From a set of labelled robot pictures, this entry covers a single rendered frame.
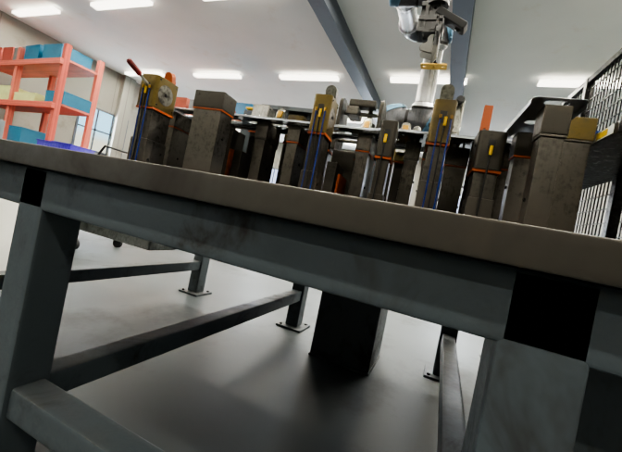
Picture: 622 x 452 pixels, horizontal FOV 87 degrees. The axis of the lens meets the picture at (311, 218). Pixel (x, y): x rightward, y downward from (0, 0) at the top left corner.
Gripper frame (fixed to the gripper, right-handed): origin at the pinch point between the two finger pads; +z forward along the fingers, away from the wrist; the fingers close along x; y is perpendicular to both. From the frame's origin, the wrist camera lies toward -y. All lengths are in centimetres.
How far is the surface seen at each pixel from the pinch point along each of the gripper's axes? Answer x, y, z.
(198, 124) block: 23, 72, 34
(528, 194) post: 37, -26, 46
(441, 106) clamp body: 23.0, -5.8, 23.8
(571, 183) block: 13, -40, 38
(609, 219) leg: -17, -61, 42
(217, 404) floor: 19, 48, 126
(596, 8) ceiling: -287, -125, -202
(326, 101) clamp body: 21.8, 27.3, 23.5
